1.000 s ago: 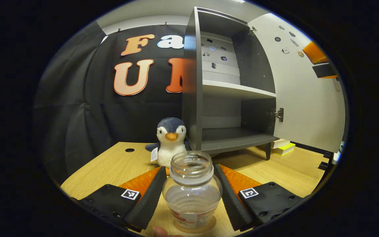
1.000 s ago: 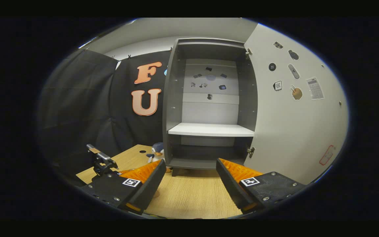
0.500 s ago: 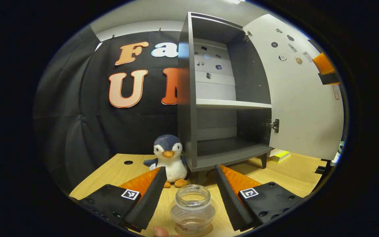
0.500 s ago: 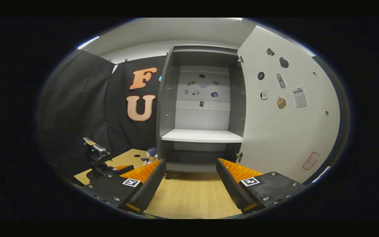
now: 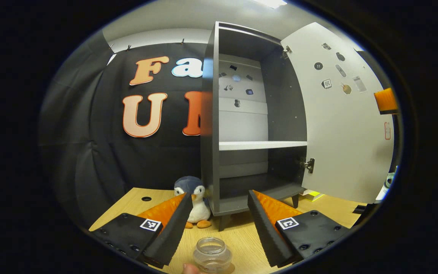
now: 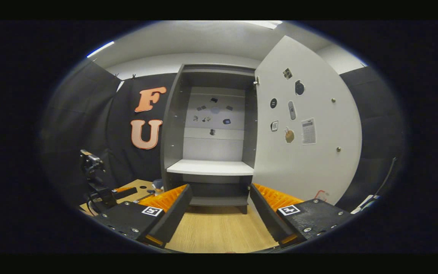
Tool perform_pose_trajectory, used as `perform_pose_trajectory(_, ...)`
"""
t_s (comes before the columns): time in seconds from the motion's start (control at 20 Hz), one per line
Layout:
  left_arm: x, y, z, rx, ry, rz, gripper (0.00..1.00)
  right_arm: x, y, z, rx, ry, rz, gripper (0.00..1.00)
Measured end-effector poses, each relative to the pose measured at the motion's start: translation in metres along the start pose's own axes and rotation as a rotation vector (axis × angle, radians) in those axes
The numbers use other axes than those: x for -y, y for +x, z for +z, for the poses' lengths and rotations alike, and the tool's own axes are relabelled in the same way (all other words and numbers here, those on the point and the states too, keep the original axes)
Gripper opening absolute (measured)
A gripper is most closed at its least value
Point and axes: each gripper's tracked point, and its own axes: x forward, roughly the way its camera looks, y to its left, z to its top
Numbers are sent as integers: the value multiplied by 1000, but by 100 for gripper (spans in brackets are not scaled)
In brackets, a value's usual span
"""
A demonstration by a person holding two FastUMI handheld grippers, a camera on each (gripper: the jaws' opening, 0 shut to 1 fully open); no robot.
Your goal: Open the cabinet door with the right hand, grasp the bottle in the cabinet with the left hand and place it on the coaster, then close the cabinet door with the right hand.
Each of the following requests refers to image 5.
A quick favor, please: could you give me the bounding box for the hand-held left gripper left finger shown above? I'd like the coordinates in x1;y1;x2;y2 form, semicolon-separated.
89;192;194;269

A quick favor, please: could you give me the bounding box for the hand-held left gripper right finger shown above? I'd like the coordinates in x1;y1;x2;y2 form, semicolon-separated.
247;190;351;268

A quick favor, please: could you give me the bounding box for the clear plastic bottle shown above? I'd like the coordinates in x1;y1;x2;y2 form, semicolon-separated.
193;237;232;272

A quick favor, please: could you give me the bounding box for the white cabinet door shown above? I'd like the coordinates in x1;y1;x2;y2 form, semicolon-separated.
280;22;395;204

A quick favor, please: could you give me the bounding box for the white cabinet shelf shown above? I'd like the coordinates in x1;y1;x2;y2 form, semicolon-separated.
219;141;308;151

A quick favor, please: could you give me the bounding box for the grey cabinet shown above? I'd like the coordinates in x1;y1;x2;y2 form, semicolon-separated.
200;22;309;232

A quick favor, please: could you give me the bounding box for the penguin plush toy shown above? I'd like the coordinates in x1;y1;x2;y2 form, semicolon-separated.
173;176;213;229

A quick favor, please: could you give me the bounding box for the black backdrop cloth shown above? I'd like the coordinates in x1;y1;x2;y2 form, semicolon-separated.
38;30;399;229

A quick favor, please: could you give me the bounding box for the ceiling light strip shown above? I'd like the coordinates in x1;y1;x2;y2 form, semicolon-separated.
253;0;288;9

